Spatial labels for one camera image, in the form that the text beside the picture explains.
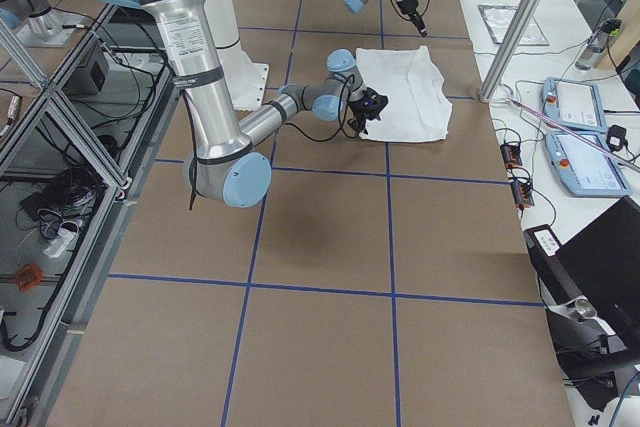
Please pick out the blue teach pendant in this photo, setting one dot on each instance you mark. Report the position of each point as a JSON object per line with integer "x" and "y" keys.
{"x": 583, "y": 170}
{"x": 573, "y": 104}

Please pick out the aluminium frame post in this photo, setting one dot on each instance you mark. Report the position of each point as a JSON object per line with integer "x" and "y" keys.
{"x": 526, "y": 9}

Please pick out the white long-sleeve printed t-shirt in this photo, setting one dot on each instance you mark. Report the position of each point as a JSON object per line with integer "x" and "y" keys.
{"x": 417, "y": 110}

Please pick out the silver-edged plastic bag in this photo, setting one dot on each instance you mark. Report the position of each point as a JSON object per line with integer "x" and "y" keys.
{"x": 498, "y": 18}

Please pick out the black laptop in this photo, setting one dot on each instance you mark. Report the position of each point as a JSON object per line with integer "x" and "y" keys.
{"x": 593, "y": 281}

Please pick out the blue teach pendant far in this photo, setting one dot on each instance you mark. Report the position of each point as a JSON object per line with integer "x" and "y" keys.
{"x": 573, "y": 104}

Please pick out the metal reacher stick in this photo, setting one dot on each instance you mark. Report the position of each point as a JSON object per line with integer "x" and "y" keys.
{"x": 574, "y": 134}

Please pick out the blue teach pendant near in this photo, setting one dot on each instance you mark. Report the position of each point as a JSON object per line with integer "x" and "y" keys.
{"x": 583, "y": 170}

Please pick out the white camera pedestal base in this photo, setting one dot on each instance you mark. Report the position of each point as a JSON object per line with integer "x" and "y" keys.
{"x": 246, "y": 80}

